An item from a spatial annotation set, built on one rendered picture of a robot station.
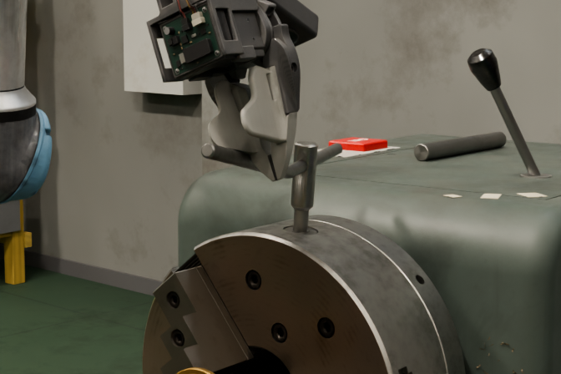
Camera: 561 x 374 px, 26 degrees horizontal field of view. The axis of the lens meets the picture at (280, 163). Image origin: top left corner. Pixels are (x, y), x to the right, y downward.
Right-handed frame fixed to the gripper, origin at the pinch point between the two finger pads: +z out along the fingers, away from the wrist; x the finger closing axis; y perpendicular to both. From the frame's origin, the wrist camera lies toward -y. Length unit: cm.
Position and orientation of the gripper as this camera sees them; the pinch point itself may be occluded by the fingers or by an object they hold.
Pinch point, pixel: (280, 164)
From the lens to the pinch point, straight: 100.4
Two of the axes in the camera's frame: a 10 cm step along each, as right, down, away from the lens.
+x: 7.4, -2.7, -6.1
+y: -6.1, 1.0, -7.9
